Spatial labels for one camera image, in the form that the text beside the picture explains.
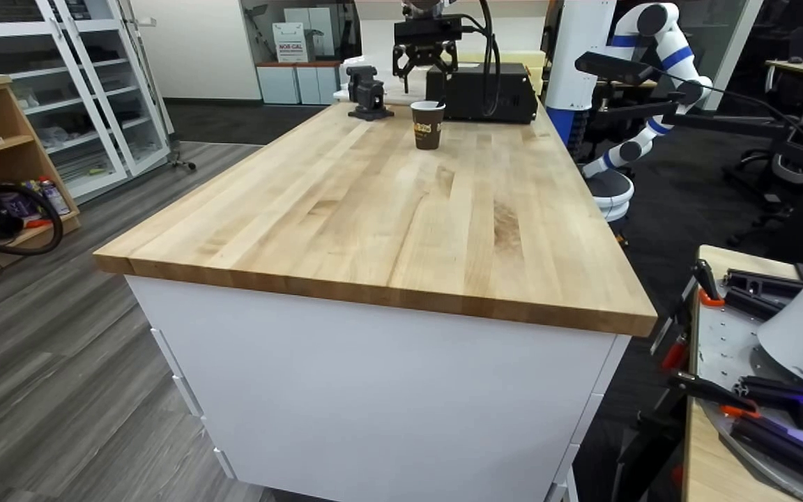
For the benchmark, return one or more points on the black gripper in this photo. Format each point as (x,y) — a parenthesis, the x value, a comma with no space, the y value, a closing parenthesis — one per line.
(427,31)

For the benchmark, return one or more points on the brown paper coffee cup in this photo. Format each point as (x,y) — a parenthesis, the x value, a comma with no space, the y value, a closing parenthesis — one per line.
(427,119)

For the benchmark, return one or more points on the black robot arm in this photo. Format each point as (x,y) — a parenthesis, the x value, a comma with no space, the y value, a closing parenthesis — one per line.
(483,27)

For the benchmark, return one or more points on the black bench vise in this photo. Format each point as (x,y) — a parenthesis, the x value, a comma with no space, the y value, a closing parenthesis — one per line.
(366,94)

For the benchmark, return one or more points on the black box on table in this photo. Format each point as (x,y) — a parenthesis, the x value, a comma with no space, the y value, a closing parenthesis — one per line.
(483,96)

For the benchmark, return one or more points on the light blue storage bins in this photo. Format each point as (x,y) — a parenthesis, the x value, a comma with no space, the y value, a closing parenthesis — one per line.
(296,84)

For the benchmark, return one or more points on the white glass door cabinet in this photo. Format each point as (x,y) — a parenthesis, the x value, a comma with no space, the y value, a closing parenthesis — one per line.
(80,82)

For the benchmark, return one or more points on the white table cabinet base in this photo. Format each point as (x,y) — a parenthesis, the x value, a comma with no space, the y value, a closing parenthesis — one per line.
(357,404)

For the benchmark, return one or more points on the black orange clamp tool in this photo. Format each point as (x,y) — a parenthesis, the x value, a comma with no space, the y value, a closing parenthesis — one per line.
(745,292)

